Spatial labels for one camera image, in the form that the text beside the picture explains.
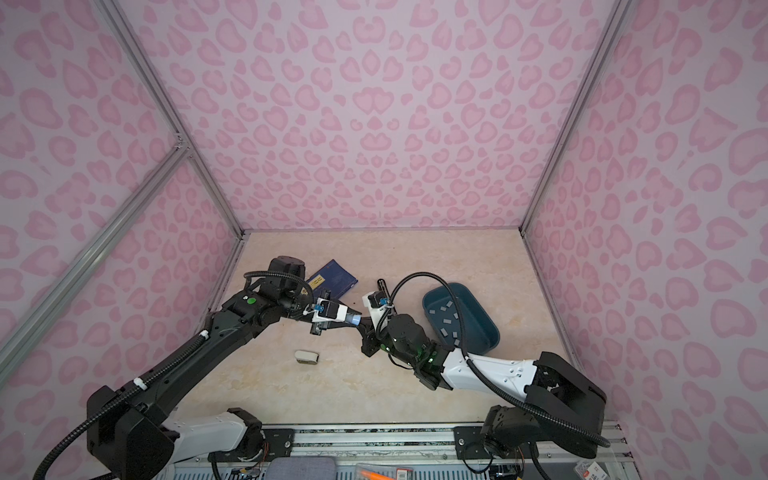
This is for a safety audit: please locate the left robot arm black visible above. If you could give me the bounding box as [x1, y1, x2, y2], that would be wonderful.
[34, 256, 314, 479]

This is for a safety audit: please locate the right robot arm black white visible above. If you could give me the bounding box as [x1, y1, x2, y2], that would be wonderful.
[360, 281, 610, 459]

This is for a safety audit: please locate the blue book yellow label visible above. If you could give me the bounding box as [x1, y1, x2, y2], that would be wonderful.
[307, 260, 358, 299]

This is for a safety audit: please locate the teal plastic tray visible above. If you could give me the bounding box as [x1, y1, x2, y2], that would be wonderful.
[422, 282, 500, 355]

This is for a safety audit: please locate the grey pad front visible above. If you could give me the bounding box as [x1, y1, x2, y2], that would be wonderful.
[263, 457, 337, 480]

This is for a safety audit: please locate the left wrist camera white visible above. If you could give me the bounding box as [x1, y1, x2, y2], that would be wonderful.
[312, 299, 349, 327]

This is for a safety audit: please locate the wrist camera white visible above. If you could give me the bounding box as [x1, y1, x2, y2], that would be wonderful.
[362, 290, 391, 328]
[312, 299, 349, 327]

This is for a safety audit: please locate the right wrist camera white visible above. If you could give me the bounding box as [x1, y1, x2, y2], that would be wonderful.
[362, 290, 391, 328]

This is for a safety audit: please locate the orange handled tool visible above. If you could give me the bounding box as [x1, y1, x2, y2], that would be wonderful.
[355, 464, 415, 480]

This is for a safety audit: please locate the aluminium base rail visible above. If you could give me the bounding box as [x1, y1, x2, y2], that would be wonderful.
[155, 421, 637, 480]

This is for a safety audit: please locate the aluminium diagonal frame bar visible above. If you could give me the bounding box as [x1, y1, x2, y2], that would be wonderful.
[1, 141, 189, 385]

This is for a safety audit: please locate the aluminium frame corner post left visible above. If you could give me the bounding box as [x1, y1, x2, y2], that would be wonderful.
[94, 0, 246, 239]

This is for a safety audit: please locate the aluminium frame corner post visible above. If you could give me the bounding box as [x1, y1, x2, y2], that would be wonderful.
[519, 0, 637, 239]
[94, 0, 246, 239]

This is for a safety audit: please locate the aluminium frame corner post right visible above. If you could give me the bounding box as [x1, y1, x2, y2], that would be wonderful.
[519, 0, 637, 239]

